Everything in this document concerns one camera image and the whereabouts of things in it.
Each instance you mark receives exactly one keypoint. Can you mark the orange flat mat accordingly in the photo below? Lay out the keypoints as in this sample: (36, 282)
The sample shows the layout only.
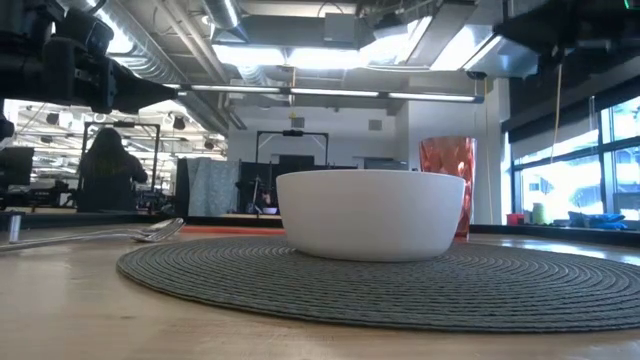
(235, 230)

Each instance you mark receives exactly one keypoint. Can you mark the grey wall board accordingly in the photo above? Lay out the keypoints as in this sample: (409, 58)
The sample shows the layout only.
(385, 164)

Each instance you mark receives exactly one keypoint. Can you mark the small white bowl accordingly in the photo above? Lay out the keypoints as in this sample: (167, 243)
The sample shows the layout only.
(269, 210)

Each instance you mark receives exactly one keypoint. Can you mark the red box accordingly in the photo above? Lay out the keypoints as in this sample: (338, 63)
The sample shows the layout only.
(515, 219)

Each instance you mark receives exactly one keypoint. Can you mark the pale green cup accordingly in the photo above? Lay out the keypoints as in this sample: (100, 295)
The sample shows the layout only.
(538, 214)

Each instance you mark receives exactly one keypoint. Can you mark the silver metal fork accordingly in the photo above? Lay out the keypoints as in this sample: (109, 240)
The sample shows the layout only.
(155, 236)

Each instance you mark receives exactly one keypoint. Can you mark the dark security camera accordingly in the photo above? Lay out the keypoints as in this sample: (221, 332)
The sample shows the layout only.
(476, 75)

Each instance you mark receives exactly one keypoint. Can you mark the black computer monitor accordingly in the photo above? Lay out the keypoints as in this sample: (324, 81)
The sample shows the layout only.
(15, 167)

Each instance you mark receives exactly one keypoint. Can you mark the round grey woven placemat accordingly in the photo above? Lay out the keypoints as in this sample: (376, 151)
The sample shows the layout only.
(250, 285)

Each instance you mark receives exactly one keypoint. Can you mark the grey hanging cloth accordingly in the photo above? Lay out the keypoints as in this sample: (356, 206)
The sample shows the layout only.
(212, 185)

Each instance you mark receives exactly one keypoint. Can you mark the person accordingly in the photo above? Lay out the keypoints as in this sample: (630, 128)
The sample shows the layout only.
(110, 175)

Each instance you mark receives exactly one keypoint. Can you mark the pink faceted plastic tumbler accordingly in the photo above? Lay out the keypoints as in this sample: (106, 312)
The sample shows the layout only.
(450, 155)

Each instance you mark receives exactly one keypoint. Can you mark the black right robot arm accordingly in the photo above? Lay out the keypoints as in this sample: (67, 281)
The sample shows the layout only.
(575, 20)

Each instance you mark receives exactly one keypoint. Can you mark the silver ventilation duct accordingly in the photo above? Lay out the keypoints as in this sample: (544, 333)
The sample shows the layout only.
(225, 15)

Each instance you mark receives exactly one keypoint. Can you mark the silver metal post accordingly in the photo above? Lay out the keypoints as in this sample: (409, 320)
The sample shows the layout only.
(15, 227)

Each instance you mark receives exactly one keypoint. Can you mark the blue cloth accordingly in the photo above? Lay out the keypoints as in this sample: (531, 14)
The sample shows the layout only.
(600, 220)

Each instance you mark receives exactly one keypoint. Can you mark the long ceiling lamp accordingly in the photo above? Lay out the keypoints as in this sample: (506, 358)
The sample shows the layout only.
(330, 92)

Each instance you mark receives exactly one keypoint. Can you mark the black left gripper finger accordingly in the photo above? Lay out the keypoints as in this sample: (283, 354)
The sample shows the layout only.
(142, 92)

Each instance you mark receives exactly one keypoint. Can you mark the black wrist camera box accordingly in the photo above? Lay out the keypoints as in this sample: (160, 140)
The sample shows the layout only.
(90, 30)

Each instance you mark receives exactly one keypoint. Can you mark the black partition wall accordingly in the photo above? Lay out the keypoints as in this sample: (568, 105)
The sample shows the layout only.
(250, 175)

